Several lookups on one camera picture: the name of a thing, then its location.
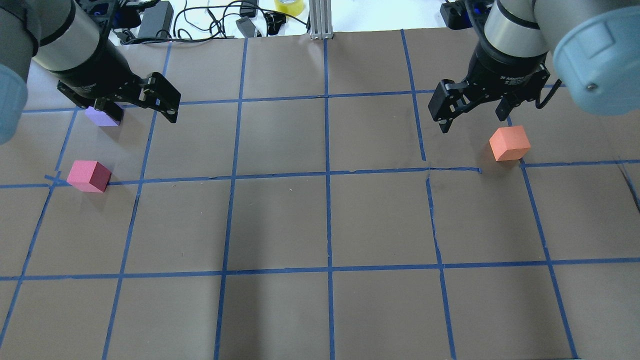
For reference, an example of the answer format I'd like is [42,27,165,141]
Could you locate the black power adapter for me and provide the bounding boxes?
[137,0,174,39]

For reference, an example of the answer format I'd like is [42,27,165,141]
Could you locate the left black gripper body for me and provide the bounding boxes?
[57,60,142,109]

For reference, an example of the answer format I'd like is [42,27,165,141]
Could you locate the orange foam block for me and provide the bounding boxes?
[489,125,531,162]

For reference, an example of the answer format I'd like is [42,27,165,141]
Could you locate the pink foam block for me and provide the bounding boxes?
[66,160,112,193]

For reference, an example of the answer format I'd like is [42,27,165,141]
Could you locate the yellow tape roll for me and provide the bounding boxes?
[274,0,305,17]

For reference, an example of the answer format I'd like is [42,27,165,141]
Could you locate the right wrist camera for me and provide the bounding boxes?
[439,0,494,30]

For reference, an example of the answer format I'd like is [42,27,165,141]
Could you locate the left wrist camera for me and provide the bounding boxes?
[75,0,143,30]

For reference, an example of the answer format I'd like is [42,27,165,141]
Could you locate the purple foam block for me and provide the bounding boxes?
[83,105,125,127]

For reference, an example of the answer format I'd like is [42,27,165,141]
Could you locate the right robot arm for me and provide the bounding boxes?
[428,0,640,133]

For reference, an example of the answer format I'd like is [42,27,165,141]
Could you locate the aluminium frame post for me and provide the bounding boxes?
[308,0,334,40]

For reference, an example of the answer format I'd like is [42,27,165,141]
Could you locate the grey connector box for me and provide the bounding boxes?
[235,16,263,39]

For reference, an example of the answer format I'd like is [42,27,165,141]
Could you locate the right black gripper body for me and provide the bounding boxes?
[445,41,550,109]

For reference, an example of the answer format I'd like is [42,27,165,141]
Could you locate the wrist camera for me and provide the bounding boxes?
[75,0,143,30]
[439,0,494,30]

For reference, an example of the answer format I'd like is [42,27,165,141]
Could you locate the brown paper mat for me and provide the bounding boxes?
[0,28,640,360]

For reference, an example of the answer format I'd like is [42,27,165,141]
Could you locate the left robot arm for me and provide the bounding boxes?
[0,0,181,144]

